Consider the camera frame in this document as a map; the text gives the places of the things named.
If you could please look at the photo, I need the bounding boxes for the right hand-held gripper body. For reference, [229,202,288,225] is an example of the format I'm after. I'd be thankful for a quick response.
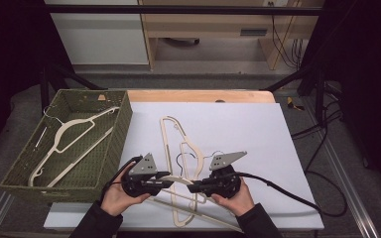
[196,151,248,199]

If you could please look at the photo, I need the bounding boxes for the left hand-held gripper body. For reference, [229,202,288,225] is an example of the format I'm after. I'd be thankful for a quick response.
[121,152,167,198]

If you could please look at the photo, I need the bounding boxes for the beige plastic clothes hanger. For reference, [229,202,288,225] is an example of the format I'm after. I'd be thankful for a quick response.
[27,105,121,188]
[144,152,245,233]
[159,115,228,228]

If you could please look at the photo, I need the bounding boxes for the green woven basket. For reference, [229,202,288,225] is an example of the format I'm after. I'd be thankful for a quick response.
[0,88,134,204]

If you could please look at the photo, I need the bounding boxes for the person's left hand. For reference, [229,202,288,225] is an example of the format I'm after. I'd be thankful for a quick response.
[99,161,152,218]

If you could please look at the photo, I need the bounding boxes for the person's right hand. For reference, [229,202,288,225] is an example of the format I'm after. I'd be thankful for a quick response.
[210,176,256,218]

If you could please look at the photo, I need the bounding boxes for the white sheet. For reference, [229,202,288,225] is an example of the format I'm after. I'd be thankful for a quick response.
[43,101,325,232]

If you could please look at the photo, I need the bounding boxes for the wooden table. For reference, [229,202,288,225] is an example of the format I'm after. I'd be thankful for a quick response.
[126,89,277,104]

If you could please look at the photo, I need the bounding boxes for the yellow and black tool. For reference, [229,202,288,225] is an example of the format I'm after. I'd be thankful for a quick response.
[285,96,307,112]

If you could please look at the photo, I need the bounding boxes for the black metal stand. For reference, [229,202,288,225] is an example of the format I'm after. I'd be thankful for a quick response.
[260,64,327,124]
[39,61,109,117]

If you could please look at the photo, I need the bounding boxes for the white cabinet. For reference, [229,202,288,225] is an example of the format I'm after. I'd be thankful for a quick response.
[44,0,150,66]

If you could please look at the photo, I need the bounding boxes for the light wooden desk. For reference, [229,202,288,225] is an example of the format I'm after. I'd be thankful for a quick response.
[137,0,325,71]

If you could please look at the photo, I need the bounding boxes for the black curtain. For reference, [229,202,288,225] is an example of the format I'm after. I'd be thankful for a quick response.
[0,0,75,164]
[298,0,381,202]

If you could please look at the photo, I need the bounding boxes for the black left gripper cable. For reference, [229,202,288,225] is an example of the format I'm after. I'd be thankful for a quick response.
[100,155,144,203]

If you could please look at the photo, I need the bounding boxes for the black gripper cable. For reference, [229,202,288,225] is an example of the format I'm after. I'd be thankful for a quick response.
[100,155,144,203]
[233,170,349,218]

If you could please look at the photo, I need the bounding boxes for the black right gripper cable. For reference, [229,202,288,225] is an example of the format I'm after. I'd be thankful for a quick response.
[233,170,349,218]

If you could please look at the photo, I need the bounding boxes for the black floor cables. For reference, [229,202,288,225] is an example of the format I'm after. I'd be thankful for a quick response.
[290,80,344,174]

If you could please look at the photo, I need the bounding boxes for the black hanging cables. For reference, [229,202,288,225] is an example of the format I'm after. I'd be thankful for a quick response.
[270,14,305,70]

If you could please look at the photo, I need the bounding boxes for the black horizontal frame bar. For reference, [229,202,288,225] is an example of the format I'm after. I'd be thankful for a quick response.
[44,4,325,17]

